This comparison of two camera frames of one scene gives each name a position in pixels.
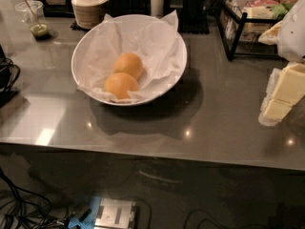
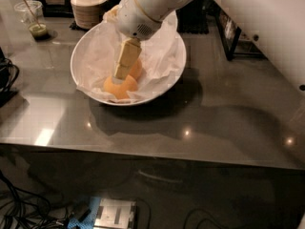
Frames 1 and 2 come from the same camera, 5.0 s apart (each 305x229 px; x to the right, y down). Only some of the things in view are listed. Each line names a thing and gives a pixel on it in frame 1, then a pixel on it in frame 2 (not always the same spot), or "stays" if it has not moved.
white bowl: [128, 59] stays
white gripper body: [293, 35] to [134, 18]
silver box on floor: [116, 214] stays
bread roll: [119, 84] stays
